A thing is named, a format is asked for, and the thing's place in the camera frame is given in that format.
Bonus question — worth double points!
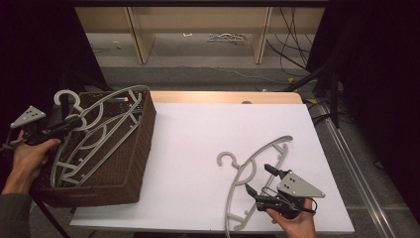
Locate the brown woven basket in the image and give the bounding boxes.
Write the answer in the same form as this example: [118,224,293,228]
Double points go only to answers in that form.
[30,90,158,209]

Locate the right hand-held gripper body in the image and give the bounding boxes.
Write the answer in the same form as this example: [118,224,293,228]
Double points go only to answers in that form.
[255,168,327,220]

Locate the left gripper grey cable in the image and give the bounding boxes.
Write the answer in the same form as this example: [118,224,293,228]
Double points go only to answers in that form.
[0,127,21,154]

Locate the person's right hand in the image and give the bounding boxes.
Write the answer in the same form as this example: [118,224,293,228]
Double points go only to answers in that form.
[264,197,319,238]

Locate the person's left hand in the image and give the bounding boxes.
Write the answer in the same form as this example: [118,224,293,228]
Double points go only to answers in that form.
[1,130,62,196]

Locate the bundle of black floor cables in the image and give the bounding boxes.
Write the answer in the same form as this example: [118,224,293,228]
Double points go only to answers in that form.
[265,6,315,78]

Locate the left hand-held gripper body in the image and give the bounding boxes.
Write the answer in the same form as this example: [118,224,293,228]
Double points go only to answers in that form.
[9,105,54,147]

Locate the aluminium floor rail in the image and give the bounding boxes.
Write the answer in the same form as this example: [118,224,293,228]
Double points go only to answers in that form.
[315,101,399,238]

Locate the white plastic parts on floor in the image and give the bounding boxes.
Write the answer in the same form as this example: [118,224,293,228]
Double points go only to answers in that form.
[207,32,248,45]

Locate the white table sheet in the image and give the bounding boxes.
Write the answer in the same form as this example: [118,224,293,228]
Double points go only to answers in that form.
[69,102,356,236]

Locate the beige wooden shelf unit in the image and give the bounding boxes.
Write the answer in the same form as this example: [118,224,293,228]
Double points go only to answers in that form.
[74,6,327,65]

